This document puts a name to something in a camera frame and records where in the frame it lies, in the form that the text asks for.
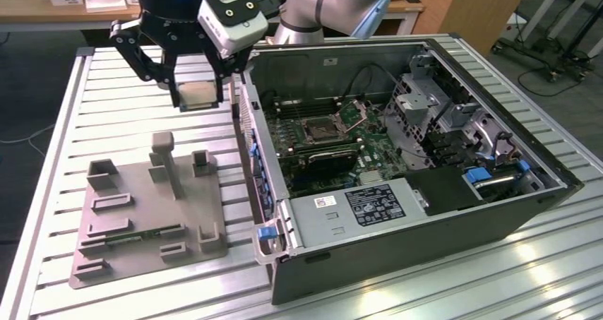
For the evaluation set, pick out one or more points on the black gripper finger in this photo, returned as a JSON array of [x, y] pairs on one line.
[[136, 58], [232, 65]]

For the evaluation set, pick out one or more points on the silver square CPU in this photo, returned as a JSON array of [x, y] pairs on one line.
[[198, 94]]

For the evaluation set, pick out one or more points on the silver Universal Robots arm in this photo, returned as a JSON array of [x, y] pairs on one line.
[[306, 12]]

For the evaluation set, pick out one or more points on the black RAM slot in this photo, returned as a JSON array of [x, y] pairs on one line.
[[306, 105], [306, 101], [308, 113], [307, 109]]

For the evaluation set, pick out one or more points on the blue slot retainer clip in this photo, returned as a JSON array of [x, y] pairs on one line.
[[254, 149]]

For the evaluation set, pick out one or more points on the CPU socket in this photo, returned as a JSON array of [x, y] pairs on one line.
[[323, 131]]

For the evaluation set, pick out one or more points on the black graphics card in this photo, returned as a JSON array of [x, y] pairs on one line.
[[330, 161]]

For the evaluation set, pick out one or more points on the green motherboard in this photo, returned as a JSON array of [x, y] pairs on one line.
[[376, 150]]

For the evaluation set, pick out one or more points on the silver metal drive cage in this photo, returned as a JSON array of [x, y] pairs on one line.
[[414, 102]]

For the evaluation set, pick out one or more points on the grey plastic parts rack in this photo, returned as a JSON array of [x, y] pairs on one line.
[[151, 207]]

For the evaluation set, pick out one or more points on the small silver chipset heatsink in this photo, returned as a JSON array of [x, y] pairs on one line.
[[372, 177]]

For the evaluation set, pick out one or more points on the blue case latch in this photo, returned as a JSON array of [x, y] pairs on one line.
[[266, 234]]

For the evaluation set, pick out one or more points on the grey power supply unit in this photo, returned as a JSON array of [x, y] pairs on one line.
[[320, 224]]

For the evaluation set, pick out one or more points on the green RAM stick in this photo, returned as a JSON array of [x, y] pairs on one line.
[[134, 237]]

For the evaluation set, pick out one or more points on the brown wooden cabinet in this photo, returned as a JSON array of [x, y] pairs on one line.
[[471, 12]]

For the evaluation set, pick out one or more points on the black plastic inner cover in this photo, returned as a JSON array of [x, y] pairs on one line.
[[443, 189]]

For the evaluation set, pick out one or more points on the blue disk carrier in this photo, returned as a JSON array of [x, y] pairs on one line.
[[478, 177]]

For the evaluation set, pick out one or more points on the wheeled equipment stand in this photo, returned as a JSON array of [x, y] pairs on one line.
[[523, 51]]

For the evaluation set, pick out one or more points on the black open PC case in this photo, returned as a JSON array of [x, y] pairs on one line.
[[400, 263]]

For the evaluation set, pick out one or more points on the small blue plastic tab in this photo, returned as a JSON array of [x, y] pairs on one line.
[[523, 167]]

